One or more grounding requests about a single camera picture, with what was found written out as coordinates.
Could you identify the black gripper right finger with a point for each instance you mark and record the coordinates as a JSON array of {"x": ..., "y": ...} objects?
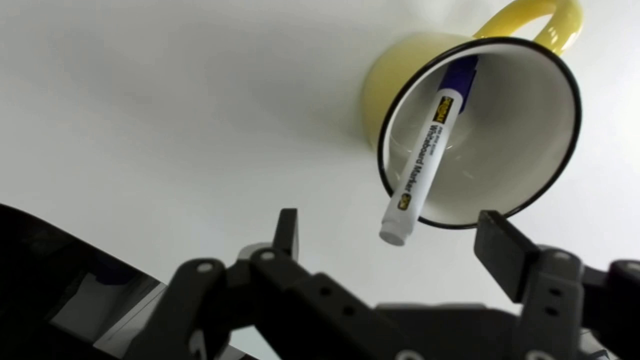
[{"x": 553, "y": 292}]

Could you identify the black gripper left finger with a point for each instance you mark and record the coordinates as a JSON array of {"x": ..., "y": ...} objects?
[{"x": 281, "y": 292}]

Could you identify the yellow enamel mug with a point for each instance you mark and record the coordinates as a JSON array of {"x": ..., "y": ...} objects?
[{"x": 506, "y": 140}]

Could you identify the white marker with blue cap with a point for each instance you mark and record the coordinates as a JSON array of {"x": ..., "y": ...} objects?
[{"x": 426, "y": 160}]

